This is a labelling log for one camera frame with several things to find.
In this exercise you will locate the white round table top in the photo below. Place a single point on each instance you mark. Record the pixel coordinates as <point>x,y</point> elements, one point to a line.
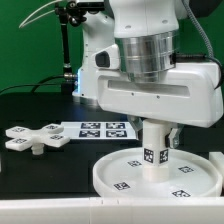
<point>124,174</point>

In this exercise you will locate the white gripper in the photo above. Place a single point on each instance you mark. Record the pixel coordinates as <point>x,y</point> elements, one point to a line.
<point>187,94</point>

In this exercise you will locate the white obstacle fence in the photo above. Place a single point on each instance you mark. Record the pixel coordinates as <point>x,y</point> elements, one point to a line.
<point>69,197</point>

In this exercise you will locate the white cross-shaped table base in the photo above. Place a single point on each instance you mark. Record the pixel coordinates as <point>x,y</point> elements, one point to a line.
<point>22,138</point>

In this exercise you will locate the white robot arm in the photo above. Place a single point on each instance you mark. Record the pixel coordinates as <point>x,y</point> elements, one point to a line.
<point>141,75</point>

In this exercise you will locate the white marker tag sheet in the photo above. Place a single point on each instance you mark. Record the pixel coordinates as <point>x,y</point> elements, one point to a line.
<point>98,130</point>

